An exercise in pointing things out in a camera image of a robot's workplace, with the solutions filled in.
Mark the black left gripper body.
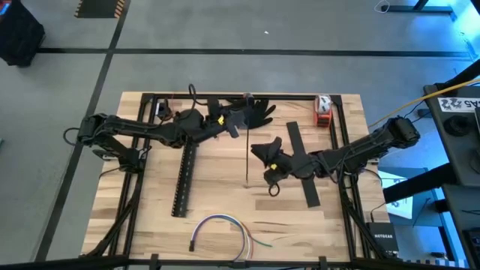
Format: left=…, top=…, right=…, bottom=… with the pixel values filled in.
left=182, top=106, right=230, bottom=144

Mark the orange tape dispenser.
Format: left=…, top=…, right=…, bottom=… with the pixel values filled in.
left=313, top=94, right=335, bottom=128

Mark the black crate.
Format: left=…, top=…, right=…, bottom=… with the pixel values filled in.
left=0, top=0, right=47, bottom=68

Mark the black slotted cable raceway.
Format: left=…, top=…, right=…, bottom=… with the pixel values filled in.
left=171, top=140, right=199, bottom=218

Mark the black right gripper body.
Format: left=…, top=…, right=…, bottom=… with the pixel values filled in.
left=263, top=151, right=303, bottom=188

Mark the white printed label sheet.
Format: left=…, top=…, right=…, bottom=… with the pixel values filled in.
left=437, top=96, right=480, bottom=113

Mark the white paper sheet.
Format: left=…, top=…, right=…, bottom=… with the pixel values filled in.
left=376, top=170, right=414, bottom=221

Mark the bundle of coloured cables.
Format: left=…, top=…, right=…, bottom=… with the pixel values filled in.
left=189, top=213, right=247, bottom=251
left=239, top=223, right=255, bottom=260
left=245, top=228, right=274, bottom=249

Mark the multicoloured cable bundle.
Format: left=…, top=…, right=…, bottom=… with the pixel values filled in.
left=202, top=214, right=251, bottom=263

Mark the black floor stand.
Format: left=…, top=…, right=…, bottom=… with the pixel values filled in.
left=380, top=0, right=458, bottom=22

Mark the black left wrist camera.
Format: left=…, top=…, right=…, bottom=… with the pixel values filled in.
left=206, top=96, right=223, bottom=118

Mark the black metal table frame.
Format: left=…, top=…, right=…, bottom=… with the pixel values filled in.
left=80, top=91, right=387, bottom=270

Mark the yellow cord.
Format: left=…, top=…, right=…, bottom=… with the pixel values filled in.
left=368, top=77, right=480, bottom=129

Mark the black network switch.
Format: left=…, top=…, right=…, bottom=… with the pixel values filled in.
left=365, top=221, right=401, bottom=254

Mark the black striped floor mat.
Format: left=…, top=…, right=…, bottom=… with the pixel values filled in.
left=73, top=0, right=127, bottom=20

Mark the black zip tie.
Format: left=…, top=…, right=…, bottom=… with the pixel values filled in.
left=244, top=93, right=251, bottom=188

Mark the black desk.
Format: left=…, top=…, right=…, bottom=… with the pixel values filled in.
left=422, top=82, right=480, bottom=188

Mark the black round spool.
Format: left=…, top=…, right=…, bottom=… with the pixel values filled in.
left=155, top=100, right=174, bottom=122

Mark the black raceway cover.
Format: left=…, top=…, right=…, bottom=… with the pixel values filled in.
left=286, top=121, right=322, bottom=209

